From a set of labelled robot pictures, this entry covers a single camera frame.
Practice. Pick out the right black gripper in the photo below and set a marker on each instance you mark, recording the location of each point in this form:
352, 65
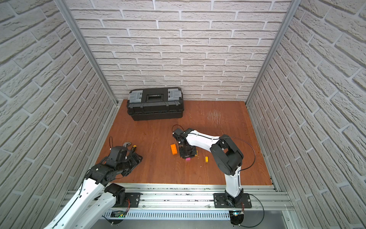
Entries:
183, 156

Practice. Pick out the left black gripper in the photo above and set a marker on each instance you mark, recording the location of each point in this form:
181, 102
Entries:
133, 159

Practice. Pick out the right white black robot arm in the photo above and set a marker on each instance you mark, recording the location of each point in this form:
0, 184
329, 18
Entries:
226, 154

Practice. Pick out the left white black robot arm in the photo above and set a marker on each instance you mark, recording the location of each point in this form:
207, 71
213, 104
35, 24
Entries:
98, 193

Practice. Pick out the black plastic toolbox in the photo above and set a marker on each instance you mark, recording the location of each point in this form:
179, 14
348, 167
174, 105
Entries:
155, 103

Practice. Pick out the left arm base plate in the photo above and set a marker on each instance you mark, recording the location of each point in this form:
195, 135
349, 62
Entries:
127, 200

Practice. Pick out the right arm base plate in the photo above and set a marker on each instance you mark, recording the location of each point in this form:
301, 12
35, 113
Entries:
224, 200

